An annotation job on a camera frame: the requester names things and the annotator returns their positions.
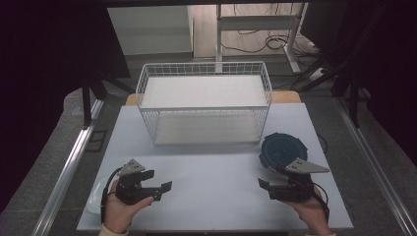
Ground round container dark blue lid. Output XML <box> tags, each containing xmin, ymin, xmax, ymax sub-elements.
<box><xmin>258</xmin><ymin>132</ymin><xmax>310</xmax><ymax>172</ymax></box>

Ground white metal desk frame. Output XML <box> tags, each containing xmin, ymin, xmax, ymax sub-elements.
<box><xmin>214</xmin><ymin>3</ymin><xmax>308</xmax><ymax>74</ymax></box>

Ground white wire shelf rack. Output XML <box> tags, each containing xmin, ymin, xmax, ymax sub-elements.
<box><xmin>135</xmin><ymin>61</ymin><xmax>273</xmax><ymax>147</ymax></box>

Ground right hand-held gripper black cable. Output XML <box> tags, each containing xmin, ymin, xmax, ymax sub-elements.
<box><xmin>311</xmin><ymin>186</ymin><xmax>330</xmax><ymax>224</ymax></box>

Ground white cabinet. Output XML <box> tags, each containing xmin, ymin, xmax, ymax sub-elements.
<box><xmin>106</xmin><ymin>5</ymin><xmax>195</xmax><ymax>57</ymax></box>

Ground hand-held gripper black cable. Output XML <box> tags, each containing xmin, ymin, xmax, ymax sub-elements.
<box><xmin>311</xmin><ymin>186</ymin><xmax>330</xmax><ymax>224</ymax></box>
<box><xmin>99</xmin><ymin>166</ymin><xmax>124</xmax><ymax>226</ymax></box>

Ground person's left hand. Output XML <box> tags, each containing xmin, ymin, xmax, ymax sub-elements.
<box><xmin>103</xmin><ymin>179</ymin><xmax>155</xmax><ymax>234</ymax></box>

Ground left hand-held gripper black cable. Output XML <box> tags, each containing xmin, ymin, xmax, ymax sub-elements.
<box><xmin>99</xmin><ymin>166</ymin><xmax>124</xmax><ymax>226</ymax></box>

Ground black metal stand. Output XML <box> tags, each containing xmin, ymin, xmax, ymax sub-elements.
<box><xmin>81</xmin><ymin>74</ymin><xmax>110</xmax><ymax>130</ymax></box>

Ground black cable beside table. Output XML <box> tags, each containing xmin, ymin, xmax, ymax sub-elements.
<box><xmin>316</xmin><ymin>133</ymin><xmax>329</xmax><ymax>155</ymax></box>

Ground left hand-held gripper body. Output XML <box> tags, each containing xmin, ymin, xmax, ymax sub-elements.
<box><xmin>114</xmin><ymin>158</ymin><xmax>155</xmax><ymax>207</ymax></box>

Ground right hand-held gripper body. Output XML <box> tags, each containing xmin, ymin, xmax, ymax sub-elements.
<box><xmin>268</xmin><ymin>157</ymin><xmax>330</xmax><ymax>202</ymax></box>

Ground aluminium rail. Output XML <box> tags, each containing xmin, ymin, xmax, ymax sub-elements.
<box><xmin>30</xmin><ymin>98</ymin><xmax>106</xmax><ymax>236</ymax></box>
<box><xmin>333</xmin><ymin>97</ymin><xmax>417</xmax><ymax>236</ymax></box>

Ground white square lidded container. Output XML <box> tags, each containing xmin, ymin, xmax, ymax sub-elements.
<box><xmin>85</xmin><ymin>177</ymin><xmax>114</xmax><ymax>216</ymax></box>

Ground black floor cables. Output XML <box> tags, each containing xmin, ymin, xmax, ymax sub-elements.
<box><xmin>219</xmin><ymin>29</ymin><xmax>322</xmax><ymax>57</ymax></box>

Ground white power strip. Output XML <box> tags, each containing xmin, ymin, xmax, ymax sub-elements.
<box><xmin>307</xmin><ymin>66</ymin><xmax>329</xmax><ymax>82</ymax></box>

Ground person's right hand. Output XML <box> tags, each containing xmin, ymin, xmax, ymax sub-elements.
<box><xmin>282</xmin><ymin>186</ymin><xmax>332</xmax><ymax>236</ymax></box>

